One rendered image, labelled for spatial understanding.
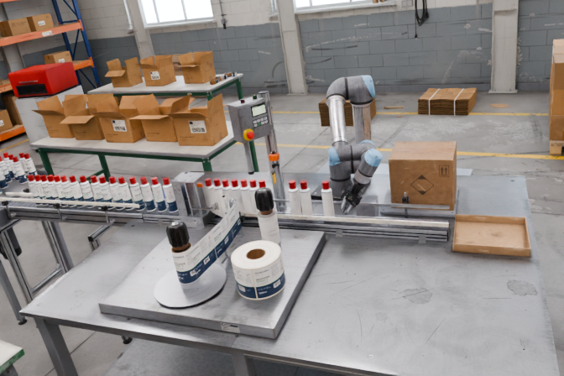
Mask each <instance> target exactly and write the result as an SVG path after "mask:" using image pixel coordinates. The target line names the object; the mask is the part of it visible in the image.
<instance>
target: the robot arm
mask: <svg viewBox="0 0 564 376"><path fill-rule="evenodd" d="M373 98H375V90H374V86H373V79H372V77H371V76H351V77H342V78H339V79H337V80H335V81H334V82H333V83H332V84H331V85H330V87H329V89H328V91H327V93H326V104H327V106H328V107H329V117H330V127H331V136H332V146H331V147H329V148H328V153H329V158H328V161H329V162H328V164H329V171H330V182H329V186H330V188H331V189H332V196H335V197H341V195H342V207H341V209H342V212H343V213H346V212H349V211H350V210H352V209H353V208H354V207H355V206H356V205H358V204H359V203H360V201H361V199H362V197H361V195H362V194H363V191H362V189H363V188H364V187H365V186H367V185H368V183H369V181H370V180H372V179H373V178H372V177H373V174H374V173H375V171H376V170H377V168H378V167H379V165H380V163H381V160H382V158H383V155H382V154H381V153H380V152H379V151H378V150H376V148H375V145H374V143H373V142H372V134H371V117H370V104H371V103H372V102H373ZM345 100H350V103H351V104H352V105H353V115H354V127H355V140H356V144H355V145H347V130H346V122H345V113H344V106H343V105H344V104H345ZM351 174H355V175H354V177H353V180H352V178H351ZM353 181H354V182H355V183H354V184H353ZM342 191H344V192H343V193H342ZM347 202H349V205H348V206H347V208H346V209H345V206H346V205H347ZM344 210H345V211H344Z"/></svg>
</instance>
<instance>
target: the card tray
mask: <svg viewBox="0 0 564 376"><path fill-rule="evenodd" d="M452 251H453V252H462V253H485V254H497V255H509V256H520V257H530V253H531V247H530V237H529V232H528V227H527V221H526V217H505V216H486V215H467V214H455V228H454V238H453V244H452Z"/></svg>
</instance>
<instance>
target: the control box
mask: <svg viewBox="0 0 564 376"><path fill-rule="evenodd" d="M257 98H258V96H257ZM244 100H245V102H246V103H245V104H240V101H238V102H233V103H230V104H227V106H228V111H229V115H230V119H231V124H232V132H233V137H234V140H236V141H238V142H239V143H242V144H245V143H247V142H250V141H253V140H255V139H257V138H262V137H264V136H267V135H269V134H271V129H270V124H269V123H267V124H265V125H262V126H259V127H256V128H253V120H255V119H258V118H262V117H265V116H268V120H269V115H268V109H267V103H266V99H264V98H262V97H261V98H258V100H256V101H253V97H250V98H246V99H244ZM262 102H265V107H266V112H267V113H265V114H262V115H259V116H257V117H252V112H251V106H254V105H257V104H259V103H262ZM248 132H253V133H254V137H253V139H248V137H247V133H248Z"/></svg>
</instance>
